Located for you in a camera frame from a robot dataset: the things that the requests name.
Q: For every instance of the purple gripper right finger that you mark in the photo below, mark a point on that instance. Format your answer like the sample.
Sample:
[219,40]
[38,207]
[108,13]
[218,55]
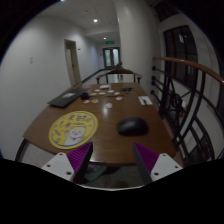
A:
[153,166]

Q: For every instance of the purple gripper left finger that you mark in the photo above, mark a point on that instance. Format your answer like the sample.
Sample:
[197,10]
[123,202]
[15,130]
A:
[71,166]

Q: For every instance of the black computer mouse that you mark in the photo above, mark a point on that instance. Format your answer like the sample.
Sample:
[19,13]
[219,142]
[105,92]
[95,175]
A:
[133,126]

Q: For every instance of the round yellow cartoon mousepad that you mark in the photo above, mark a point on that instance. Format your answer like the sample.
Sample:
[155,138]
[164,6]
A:
[73,130]

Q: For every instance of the white notepad with pen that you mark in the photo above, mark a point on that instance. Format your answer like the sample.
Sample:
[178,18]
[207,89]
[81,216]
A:
[145,100]

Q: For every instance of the black laptop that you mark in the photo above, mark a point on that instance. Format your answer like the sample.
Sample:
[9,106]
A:
[67,98]

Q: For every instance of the small black box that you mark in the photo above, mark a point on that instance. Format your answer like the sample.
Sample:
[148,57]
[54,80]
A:
[85,96]

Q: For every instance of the wooden chair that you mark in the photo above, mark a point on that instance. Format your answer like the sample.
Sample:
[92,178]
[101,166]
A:
[119,70]

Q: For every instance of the wooden stair handrail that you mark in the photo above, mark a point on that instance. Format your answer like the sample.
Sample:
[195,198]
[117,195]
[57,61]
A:
[195,65]

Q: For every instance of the double glass door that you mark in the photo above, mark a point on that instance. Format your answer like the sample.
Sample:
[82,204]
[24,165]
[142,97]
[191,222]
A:
[111,57]

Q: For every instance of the green exit sign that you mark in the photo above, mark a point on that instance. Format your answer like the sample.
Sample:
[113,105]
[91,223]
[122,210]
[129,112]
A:
[109,42]

